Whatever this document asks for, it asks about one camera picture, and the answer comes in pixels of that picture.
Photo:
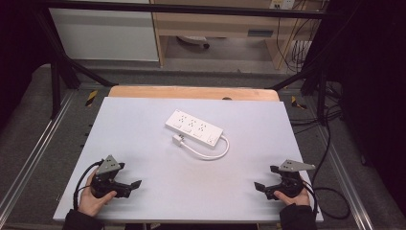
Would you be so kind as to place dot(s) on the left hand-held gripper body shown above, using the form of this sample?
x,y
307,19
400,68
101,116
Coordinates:
x,y
108,166

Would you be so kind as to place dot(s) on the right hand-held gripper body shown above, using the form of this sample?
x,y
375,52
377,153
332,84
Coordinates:
x,y
292,179

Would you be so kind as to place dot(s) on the person's right hand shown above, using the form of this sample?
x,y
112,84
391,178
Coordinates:
x,y
295,200

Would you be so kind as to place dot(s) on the person's left hand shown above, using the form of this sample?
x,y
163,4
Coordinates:
x,y
91,201

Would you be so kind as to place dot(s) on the white board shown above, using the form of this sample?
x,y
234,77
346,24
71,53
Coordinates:
x,y
153,179

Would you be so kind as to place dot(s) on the white plug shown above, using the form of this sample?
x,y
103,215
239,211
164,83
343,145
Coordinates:
x,y
178,140

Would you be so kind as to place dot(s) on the white power strip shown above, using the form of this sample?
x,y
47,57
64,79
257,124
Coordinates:
x,y
194,127

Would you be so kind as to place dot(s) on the wooden table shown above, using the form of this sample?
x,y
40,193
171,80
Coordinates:
x,y
191,92

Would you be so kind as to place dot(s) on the black curtain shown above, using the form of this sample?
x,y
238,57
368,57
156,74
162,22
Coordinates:
x,y
19,48
373,80

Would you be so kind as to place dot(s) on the white cabinet panel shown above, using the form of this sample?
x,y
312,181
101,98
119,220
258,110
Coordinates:
x,y
102,35

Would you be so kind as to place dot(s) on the office chair base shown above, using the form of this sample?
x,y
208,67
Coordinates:
x,y
194,40

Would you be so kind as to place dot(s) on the wooden desk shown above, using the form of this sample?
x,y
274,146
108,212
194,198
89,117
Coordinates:
x,y
220,24

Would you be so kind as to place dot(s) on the aluminium floor rail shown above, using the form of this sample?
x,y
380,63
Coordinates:
x,y
35,150
344,179

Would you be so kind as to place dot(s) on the white wall outlet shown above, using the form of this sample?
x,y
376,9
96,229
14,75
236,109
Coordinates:
x,y
282,4

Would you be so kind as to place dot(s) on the black metal frame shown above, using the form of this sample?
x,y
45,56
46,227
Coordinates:
x,y
178,8

